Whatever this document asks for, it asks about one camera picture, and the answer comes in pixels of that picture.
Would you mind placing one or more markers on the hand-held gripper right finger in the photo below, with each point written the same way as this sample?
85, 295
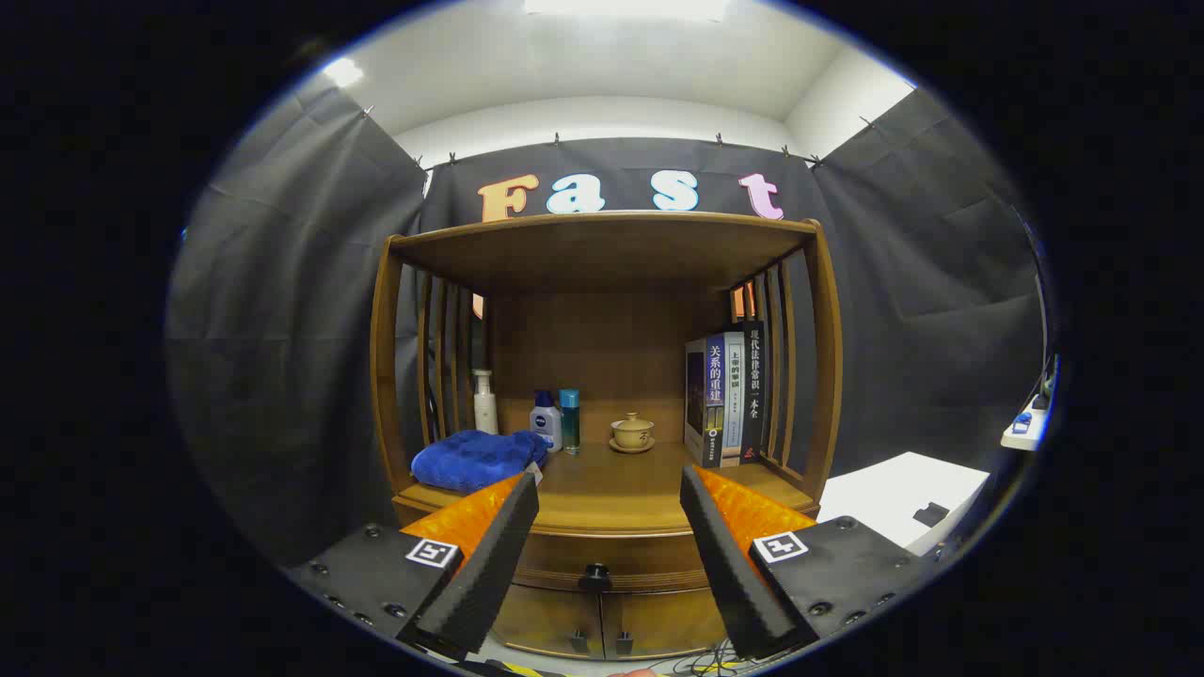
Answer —
734, 564

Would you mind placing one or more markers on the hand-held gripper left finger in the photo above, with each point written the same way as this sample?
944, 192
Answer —
489, 564

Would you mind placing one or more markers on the wooden drawer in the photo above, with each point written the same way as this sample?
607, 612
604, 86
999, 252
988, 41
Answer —
611, 550

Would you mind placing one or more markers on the wooden cabinet door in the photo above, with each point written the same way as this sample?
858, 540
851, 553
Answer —
663, 625

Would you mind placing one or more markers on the wooden countertop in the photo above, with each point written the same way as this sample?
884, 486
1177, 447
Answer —
621, 489

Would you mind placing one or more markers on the white plastic cabinet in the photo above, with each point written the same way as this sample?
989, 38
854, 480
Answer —
894, 489

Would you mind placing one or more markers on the wooden cabinet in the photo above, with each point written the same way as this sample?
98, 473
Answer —
611, 357

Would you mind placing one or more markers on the blue towel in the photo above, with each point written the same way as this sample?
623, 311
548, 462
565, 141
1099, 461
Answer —
470, 461

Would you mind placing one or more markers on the white bottle with blue cap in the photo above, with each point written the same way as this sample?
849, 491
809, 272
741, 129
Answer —
546, 428

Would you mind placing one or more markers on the white pump bottle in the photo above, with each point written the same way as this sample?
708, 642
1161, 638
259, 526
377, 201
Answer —
485, 409

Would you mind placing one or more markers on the grey book with blue spine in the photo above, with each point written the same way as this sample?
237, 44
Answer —
715, 404

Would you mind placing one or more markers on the teal bottle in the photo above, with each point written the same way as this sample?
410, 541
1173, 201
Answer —
570, 423

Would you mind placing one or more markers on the book with pale spine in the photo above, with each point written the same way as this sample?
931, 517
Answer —
736, 400

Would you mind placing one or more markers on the beige lidded teacup with saucer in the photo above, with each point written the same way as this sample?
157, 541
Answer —
632, 432

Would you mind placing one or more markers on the black book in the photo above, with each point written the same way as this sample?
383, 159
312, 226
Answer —
755, 385

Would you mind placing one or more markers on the black backdrop cloth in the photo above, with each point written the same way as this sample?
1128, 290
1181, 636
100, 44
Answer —
282, 329

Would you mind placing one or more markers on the white power strip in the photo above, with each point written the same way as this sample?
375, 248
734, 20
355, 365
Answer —
1025, 431

